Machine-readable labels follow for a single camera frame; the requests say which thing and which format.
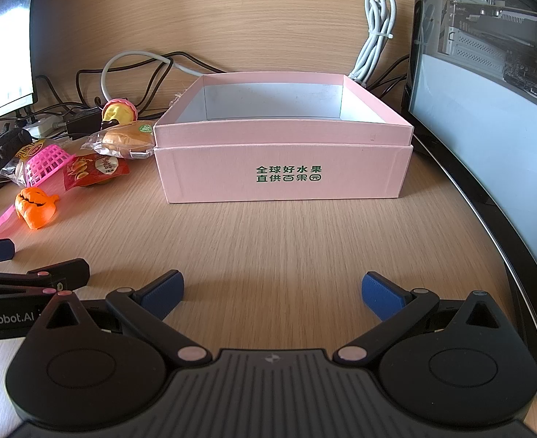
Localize pink cardboard box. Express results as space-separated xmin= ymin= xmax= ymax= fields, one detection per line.
xmin=154 ymin=72 xmax=415 ymax=204

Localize bundled white cable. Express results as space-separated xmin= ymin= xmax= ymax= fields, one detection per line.
xmin=348 ymin=0 xmax=397 ymax=85

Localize pink plastic strainer ladle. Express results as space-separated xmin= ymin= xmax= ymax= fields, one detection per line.
xmin=0 ymin=145 xmax=80 ymax=243

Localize white power strip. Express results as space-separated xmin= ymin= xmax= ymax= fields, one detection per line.
xmin=22 ymin=115 xmax=69 ymax=140

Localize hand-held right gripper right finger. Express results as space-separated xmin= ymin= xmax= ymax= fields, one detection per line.
xmin=335 ymin=271 xmax=506 ymax=368

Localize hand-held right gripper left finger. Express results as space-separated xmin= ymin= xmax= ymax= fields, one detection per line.
xmin=44 ymin=270 xmax=213 ymax=368

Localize black cables beside computer case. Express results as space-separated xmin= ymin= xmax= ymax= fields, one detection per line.
xmin=368 ymin=54 xmax=410 ymax=99

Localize bread bun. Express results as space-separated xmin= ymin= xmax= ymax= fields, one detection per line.
xmin=81 ymin=121 xmax=158 ymax=161

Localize yellow toy with pink lid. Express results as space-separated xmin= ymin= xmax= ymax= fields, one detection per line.
xmin=100 ymin=97 xmax=139 ymax=131

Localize red snack packet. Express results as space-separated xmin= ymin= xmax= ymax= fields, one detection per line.
xmin=62 ymin=153 xmax=131 ymax=191

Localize orange pumpkin ghost toy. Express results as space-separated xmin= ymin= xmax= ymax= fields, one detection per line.
xmin=15 ymin=186 xmax=61 ymax=231

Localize black plush toy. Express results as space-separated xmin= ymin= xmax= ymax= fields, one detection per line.
xmin=0 ymin=128 xmax=35 ymax=184

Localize tangled black cables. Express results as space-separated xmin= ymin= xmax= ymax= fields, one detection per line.
xmin=36 ymin=50 xmax=233 ymax=122

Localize grey looped cable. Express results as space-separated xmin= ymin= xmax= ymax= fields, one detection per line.
xmin=101 ymin=52 xmax=204 ymax=102

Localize black power adapter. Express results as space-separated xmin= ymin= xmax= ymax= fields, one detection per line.
xmin=65 ymin=114 xmax=104 ymax=136

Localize computer case with glass panel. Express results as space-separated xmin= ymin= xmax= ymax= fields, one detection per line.
xmin=401 ymin=0 xmax=537 ymax=401

